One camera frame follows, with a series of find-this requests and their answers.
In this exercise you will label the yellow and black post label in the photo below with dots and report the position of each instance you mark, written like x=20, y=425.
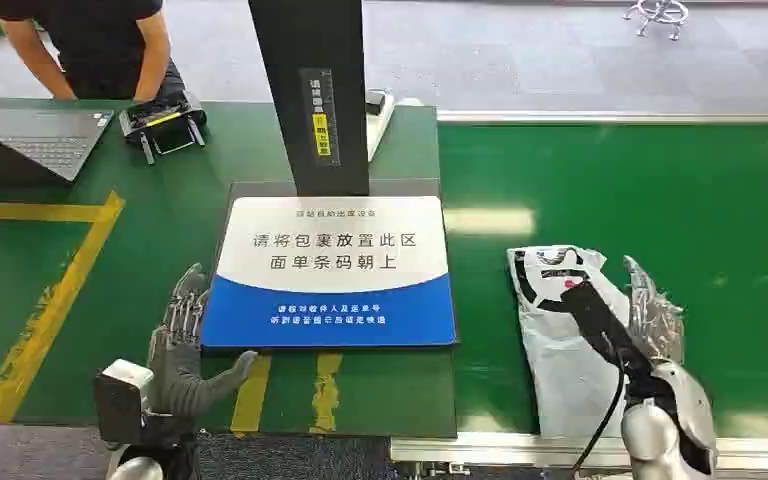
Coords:
x=320, y=129

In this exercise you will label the aluminium conveyor rail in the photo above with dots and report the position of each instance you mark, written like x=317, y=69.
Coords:
x=510, y=452
x=622, y=117

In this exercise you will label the dark grey laptop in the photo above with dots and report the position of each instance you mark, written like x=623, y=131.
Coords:
x=33, y=142

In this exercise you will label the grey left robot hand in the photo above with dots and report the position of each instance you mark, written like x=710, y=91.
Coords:
x=175, y=378

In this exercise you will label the blue and white sign plate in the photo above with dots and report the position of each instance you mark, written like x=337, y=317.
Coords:
x=331, y=272

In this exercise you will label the person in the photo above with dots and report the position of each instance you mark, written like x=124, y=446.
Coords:
x=106, y=40

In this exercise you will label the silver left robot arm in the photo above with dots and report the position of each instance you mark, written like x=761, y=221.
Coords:
x=152, y=457

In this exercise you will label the black scanner post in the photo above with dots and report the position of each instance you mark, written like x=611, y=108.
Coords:
x=318, y=93

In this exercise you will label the long yellow floor tape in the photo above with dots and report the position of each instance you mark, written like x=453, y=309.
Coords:
x=59, y=298

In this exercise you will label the white scanner base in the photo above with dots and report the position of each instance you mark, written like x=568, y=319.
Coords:
x=378, y=129

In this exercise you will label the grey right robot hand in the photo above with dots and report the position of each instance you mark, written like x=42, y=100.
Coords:
x=656, y=328

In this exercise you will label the small black box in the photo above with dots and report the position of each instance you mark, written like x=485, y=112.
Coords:
x=375, y=101

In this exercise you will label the short yellow tape strip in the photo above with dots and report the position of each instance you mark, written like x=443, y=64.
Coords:
x=326, y=394
x=251, y=397

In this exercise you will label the white plastic parcel bag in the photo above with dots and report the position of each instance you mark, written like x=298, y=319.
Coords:
x=566, y=371

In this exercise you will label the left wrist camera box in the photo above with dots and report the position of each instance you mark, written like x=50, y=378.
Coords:
x=122, y=401

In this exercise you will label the dark scale platform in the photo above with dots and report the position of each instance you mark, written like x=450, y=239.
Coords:
x=357, y=391

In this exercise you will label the chrome chair base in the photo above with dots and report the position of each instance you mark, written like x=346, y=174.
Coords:
x=657, y=14

